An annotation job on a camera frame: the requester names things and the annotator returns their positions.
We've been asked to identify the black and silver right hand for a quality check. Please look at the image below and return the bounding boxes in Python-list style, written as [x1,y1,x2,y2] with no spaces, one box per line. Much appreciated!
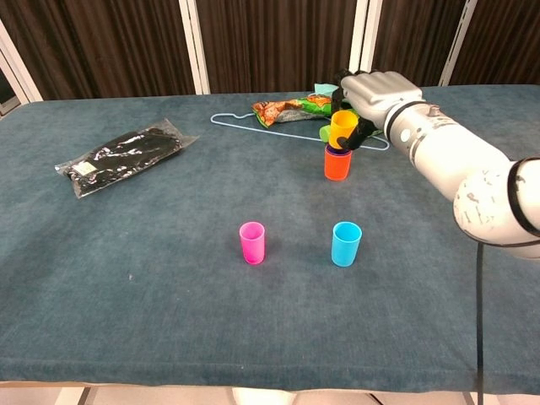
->
[331,69,425,151]

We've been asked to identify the dark brown partition panel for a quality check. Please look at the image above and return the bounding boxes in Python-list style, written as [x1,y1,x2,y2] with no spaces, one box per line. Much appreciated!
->
[358,0,469,88]
[179,0,370,95]
[438,0,540,88]
[0,0,212,102]

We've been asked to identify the pink plastic cup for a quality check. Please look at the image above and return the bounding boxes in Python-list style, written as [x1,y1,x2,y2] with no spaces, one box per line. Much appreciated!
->
[239,221,266,266]

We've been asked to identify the light blue plastic cup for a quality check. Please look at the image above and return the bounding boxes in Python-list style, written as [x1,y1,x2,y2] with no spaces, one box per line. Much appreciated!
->
[331,221,363,267]

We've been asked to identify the blue table cloth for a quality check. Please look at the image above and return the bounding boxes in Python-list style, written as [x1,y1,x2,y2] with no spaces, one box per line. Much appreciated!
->
[0,84,540,393]

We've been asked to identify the yellow plastic cup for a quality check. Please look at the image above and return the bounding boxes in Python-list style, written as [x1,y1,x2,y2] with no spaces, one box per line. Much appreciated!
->
[329,110,359,149]

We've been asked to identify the orange green snack bag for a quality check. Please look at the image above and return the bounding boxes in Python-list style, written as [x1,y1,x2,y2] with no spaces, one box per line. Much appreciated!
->
[251,94,338,127]

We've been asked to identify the light blue wire hanger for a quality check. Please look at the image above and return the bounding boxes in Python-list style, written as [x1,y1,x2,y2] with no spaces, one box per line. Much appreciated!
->
[210,112,389,151]

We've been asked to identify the orange plastic cup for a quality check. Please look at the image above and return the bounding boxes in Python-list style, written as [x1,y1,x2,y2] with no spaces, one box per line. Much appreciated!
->
[323,148,353,182]

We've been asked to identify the black gloves in clear bag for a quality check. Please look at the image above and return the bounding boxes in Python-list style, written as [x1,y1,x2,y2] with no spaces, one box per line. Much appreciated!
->
[54,118,200,200]

